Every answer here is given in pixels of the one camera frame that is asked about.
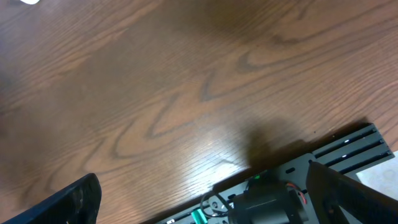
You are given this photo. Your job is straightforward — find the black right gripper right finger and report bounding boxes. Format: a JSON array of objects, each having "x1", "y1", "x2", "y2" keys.
[{"x1": 306, "y1": 162, "x2": 397, "y2": 223}]

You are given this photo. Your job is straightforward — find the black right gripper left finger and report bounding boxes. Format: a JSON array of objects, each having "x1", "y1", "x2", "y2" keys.
[{"x1": 5, "y1": 173, "x2": 102, "y2": 224}]

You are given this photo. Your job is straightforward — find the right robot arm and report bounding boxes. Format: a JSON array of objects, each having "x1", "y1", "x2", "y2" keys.
[{"x1": 8, "y1": 162, "x2": 397, "y2": 223}]

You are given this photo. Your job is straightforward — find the white barcode scanner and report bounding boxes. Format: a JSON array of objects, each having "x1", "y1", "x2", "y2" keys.
[{"x1": 20, "y1": 0, "x2": 40, "y2": 5}]

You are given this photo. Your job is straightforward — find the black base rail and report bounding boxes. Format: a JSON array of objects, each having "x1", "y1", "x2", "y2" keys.
[{"x1": 161, "y1": 124, "x2": 394, "y2": 224}]

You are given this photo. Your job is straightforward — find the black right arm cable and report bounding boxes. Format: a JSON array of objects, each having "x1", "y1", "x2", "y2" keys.
[{"x1": 200, "y1": 190, "x2": 234, "y2": 218}]

